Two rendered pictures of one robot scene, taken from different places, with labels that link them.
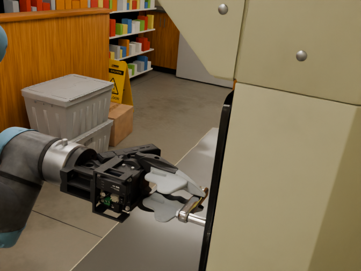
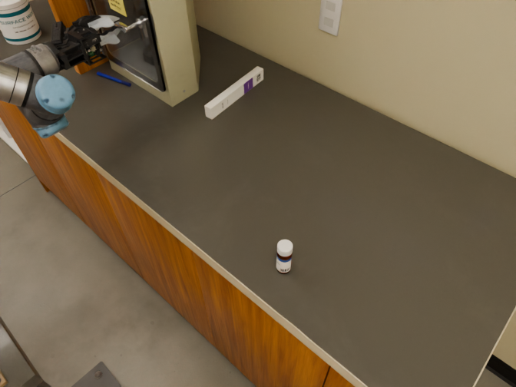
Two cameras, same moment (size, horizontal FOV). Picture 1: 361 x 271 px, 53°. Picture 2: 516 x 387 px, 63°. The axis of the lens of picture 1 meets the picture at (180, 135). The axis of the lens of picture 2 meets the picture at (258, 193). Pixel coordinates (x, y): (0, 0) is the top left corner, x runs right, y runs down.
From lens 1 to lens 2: 0.91 m
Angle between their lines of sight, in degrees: 58
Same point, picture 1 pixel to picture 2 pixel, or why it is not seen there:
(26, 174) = not seen: hidden behind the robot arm
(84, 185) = (76, 54)
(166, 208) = (110, 38)
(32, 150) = (26, 64)
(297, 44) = not seen: outside the picture
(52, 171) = (50, 64)
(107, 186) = (90, 43)
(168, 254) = (87, 97)
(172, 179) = (103, 21)
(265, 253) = (172, 9)
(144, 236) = not seen: hidden behind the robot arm
